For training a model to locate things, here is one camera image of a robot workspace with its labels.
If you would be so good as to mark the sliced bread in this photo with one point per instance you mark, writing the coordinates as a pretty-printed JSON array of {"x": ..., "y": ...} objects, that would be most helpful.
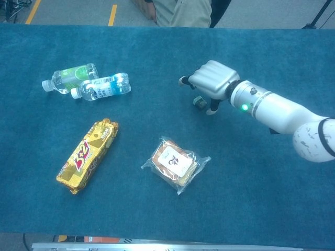
[{"x": 172, "y": 162}]

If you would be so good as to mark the clear bottle green label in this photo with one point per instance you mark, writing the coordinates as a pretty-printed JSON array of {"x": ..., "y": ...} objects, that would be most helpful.
[{"x": 70, "y": 77}]

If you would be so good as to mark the clear water bottle blue label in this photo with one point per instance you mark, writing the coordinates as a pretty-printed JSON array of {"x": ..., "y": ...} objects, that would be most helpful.
[{"x": 104, "y": 89}]

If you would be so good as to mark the person in beige trousers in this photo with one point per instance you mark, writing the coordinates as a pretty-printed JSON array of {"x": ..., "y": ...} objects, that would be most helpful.
[{"x": 183, "y": 13}]

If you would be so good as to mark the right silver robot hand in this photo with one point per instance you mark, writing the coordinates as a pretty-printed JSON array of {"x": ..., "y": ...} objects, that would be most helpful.
[{"x": 214, "y": 77}]

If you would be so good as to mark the aluminium profile rail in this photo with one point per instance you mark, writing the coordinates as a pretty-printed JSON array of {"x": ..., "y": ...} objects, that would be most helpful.
[{"x": 157, "y": 247}]

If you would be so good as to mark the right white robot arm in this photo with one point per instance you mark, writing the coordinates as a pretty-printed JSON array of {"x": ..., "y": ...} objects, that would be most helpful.
[{"x": 277, "y": 112}]

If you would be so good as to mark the person's black trouser leg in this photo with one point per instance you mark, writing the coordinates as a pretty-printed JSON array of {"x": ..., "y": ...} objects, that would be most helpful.
[{"x": 220, "y": 11}]

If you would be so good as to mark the teal table cloth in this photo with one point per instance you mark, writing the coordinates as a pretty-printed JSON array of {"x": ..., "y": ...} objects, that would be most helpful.
[{"x": 235, "y": 196}]

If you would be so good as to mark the gold foil biscuit packet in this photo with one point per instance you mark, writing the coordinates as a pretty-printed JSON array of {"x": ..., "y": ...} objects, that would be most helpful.
[{"x": 86, "y": 157}]

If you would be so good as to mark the small grey pencil sharpener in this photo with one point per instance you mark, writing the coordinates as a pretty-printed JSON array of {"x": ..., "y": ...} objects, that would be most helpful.
[{"x": 200, "y": 102}]

